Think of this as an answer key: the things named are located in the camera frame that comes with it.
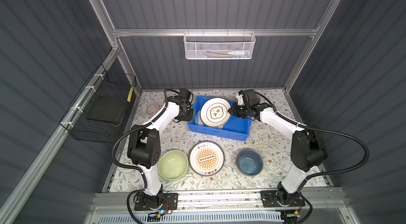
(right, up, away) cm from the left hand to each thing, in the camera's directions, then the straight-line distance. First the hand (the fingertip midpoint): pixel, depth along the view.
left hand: (188, 117), depth 93 cm
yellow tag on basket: (-30, +13, -10) cm, 34 cm away
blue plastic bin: (+31, -7, +7) cm, 32 cm away
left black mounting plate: (-6, -38, -20) cm, 43 cm away
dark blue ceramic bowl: (+34, -24, -8) cm, 42 cm away
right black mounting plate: (+41, -37, -19) cm, 58 cm away
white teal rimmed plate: (+15, +3, +1) cm, 16 cm away
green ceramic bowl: (-8, -25, -8) cm, 27 cm away
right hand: (+24, +4, -2) cm, 25 cm away
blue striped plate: (+6, -3, +7) cm, 9 cm away
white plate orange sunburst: (+11, -22, -6) cm, 25 cm away
